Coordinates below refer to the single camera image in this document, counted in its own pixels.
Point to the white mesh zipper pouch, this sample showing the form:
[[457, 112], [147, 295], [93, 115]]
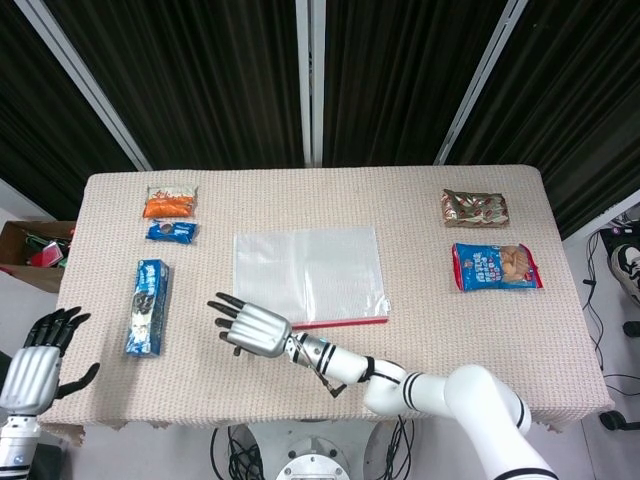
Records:
[[310, 270]]

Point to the brown cardboard box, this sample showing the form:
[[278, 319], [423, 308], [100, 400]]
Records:
[[30, 280]]

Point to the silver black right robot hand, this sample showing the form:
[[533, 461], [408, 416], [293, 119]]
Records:
[[257, 330]]

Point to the gold brown snack packet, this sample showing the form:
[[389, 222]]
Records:
[[475, 209]]

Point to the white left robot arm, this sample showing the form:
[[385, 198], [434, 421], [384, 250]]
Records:
[[17, 445]]

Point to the small blue Oreo packet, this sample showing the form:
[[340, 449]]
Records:
[[171, 232]]

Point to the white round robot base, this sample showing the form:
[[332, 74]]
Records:
[[312, 462]]

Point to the blue Oreo cookie box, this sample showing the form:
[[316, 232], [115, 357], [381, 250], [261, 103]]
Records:
[[147, 310]]

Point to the black pleated curtain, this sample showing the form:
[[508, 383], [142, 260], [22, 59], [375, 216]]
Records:
[[210, 80]]

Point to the orange snack packet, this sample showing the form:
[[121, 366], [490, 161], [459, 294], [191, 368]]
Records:
[[169, 206]]

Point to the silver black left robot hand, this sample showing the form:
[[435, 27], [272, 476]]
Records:
[[30, 375]]

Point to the white frame post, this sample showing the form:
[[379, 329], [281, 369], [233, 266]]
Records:
[[85, 85], [480, 85], [310, 80]]

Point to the beige waffle tablecloth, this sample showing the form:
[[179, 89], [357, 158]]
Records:
[[425, 340]]

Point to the black white sneaker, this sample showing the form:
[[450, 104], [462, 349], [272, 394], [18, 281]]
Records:
[[627, 265]]

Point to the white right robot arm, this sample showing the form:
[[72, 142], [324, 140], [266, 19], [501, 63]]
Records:
[[470, 395]]

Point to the red blue snack pack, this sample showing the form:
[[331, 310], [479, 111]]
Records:
[[495, 267]]

